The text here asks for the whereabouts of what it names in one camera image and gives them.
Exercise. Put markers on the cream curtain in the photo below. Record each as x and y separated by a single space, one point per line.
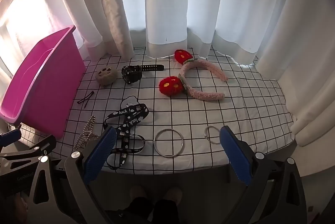
306 56
104 4

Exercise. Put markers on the pale slipper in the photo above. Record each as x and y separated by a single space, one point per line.
172 192

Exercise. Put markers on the white grid tablecloth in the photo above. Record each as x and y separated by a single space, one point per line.
235 98

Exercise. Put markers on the pink fuzzy red-flower headband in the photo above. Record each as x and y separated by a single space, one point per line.
209 95

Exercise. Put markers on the thin sheer white curtain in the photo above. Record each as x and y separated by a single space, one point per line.
39 4

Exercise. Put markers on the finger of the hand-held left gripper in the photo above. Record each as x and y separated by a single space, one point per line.
44 146
10 135

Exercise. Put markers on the black wrist watch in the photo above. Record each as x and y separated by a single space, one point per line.
130 73

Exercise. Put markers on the person's black trousers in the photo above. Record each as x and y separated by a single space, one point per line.
157 211

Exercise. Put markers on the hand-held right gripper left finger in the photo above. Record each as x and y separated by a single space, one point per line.
100 153

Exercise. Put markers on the pink plastic bin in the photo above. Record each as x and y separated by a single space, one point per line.
47 87

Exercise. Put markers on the silver claw hair clip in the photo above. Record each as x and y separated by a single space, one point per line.
83 133

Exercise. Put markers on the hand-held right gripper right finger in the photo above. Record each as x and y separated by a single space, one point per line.
235 156

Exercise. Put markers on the dark hair pin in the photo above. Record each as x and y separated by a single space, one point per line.
83 100

